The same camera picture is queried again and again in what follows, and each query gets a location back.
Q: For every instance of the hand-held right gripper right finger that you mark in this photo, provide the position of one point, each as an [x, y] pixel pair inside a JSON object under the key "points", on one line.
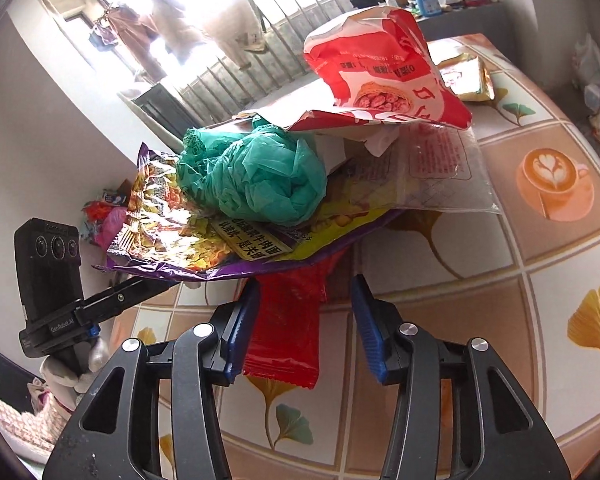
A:
{"points": [[367, 330]]}

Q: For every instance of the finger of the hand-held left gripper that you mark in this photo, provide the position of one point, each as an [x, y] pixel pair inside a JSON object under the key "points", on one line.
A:
{"points": [[120, 297]]}

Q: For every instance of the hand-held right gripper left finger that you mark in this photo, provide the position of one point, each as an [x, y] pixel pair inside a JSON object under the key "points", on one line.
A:
{"points": [[242, 327]]}

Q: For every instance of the red snack wrapper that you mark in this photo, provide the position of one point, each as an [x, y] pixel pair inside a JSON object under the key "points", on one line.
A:
{"points": [[290, 330]]}

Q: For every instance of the purple noodle packet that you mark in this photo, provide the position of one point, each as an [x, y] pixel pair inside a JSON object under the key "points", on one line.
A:
{"points": [[170, 230]]}

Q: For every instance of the green plastic bag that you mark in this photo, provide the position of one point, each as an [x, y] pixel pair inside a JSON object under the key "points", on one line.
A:
{"points": [[260, 175]]}

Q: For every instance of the clear plastic wrapper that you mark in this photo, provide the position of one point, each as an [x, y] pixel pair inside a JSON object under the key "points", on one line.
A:
{"points": [[440, 175]]}

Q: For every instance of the red white snack bag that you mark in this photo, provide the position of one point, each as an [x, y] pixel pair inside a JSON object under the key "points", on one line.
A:
{"points": [[380, 60]]}

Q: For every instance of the gold foil packet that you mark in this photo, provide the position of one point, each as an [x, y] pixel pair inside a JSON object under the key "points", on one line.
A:
{"points": [[470, 77]]}

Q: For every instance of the person's left forearm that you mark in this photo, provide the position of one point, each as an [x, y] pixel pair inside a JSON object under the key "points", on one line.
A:
{"points": [[25, 425]]}

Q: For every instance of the pile of colourful packets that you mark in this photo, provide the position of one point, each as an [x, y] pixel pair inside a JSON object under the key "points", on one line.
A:
{"points": [[102, 215]]}

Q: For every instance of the dark cloth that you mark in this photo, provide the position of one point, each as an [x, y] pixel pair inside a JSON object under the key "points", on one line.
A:
{"points": [[5, 375]]}

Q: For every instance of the purple hanging garment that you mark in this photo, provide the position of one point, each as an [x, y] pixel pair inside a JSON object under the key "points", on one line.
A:
{"points": [[105, 35]]}

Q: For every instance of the brown hanging jacket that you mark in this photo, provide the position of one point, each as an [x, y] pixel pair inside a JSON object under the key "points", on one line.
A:
{"points": [[155, 25]]}

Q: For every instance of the metal window railing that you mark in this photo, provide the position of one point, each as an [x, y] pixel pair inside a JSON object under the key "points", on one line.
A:
{"points": [[280, 50]]}

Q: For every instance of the beige hanging cloth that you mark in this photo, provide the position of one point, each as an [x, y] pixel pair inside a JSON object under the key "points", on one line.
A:
{"points": [[235, 30]]}

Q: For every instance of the grey cabinet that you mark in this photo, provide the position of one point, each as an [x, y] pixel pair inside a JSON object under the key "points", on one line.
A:
{"points": [[465, 22]]}

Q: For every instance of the heap of plastic bags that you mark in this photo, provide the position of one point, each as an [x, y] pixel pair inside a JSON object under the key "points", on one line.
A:
{"points": [[597, 90]]}

